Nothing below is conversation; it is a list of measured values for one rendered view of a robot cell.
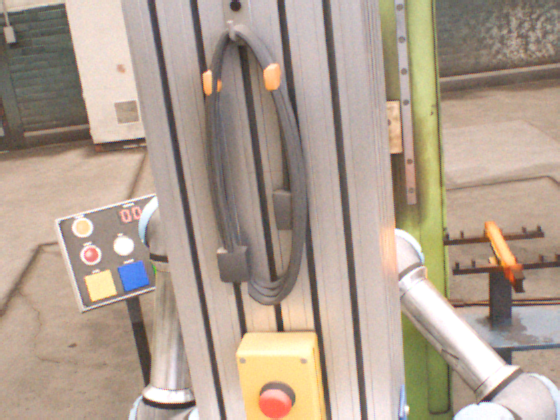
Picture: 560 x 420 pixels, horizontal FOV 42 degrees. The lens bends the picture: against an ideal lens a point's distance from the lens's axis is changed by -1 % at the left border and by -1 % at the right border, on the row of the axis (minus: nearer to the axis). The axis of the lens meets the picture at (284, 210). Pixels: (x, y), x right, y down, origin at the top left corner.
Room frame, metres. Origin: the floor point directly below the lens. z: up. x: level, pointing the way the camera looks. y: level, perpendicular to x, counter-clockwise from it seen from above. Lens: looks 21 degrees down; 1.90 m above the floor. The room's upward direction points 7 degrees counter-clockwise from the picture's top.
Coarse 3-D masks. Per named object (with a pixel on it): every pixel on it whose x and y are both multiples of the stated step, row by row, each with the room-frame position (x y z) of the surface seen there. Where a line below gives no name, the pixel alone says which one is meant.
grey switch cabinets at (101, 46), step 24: (72, 0) 7.37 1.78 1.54; (96, 0) 7.37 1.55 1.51; (72, 24) 7.37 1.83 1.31; (96, 24) 7.37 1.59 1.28; (120, 24) 7.37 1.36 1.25; (96, 48) 7.37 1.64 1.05; (120, 48) 7.37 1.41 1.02; (96, 72) 7.37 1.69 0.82; (120, 72) 7.37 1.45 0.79; (96, 96) 7.37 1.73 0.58; (120, 96) 7.37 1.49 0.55; (96, 120) 7.37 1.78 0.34; (120, 120) 7.36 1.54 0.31; (96, 144) 7.40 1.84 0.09; (120, 144) 7.42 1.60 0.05; (144, 144) 7.42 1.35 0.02
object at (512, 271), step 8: (488, 224) 2.14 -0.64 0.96; (488, 232) 2.10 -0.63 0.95; (496, 232) 2.07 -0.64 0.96; (496, 240) 2.01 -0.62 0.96; (496, 248) 1.98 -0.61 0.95; (504, 248) 1.95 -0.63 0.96; (504, 256) 1.90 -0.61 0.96; (512, 256) 1.89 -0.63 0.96; (504, 264) 1.87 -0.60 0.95; (512, 264) 1.84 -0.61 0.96; (504, 272) 1.83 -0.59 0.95; (512, 272) 1.77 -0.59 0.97; (520, 272) 1.77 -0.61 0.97; (512, 280) 1.80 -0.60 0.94; (520, 280) 1.73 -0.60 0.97; (520, 288) 1.73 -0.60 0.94
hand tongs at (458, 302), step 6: (450, 300) 2.15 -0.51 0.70; (456, 300) 2.14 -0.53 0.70; (462, 300) 2.14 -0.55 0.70; (468, 300) 2.13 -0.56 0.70; (480, 300) 2.13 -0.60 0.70; (486, 300) 2.12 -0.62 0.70; (516, 300) 2.11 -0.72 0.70; (522, 300) 2.10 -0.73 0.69; (528, 300) 2.10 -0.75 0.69; (456, 306) 2.12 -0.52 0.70; (462, 306) 2.11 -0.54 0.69; (468, 306) 2.12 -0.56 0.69
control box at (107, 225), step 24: (72, 216) 2.04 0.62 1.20; (96, 216) 2.06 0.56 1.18; (120, 216) 2.07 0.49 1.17; (72, 240) 2.00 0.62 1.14; (96, 240) 2.02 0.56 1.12; (72, 264) 1.96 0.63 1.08; (96, 264) 1.98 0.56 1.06; (120, 264) 1.99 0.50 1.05; (144, 264) 2.01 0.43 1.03; (120, 288) 1.96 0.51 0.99; (144, 288) 1.97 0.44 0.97
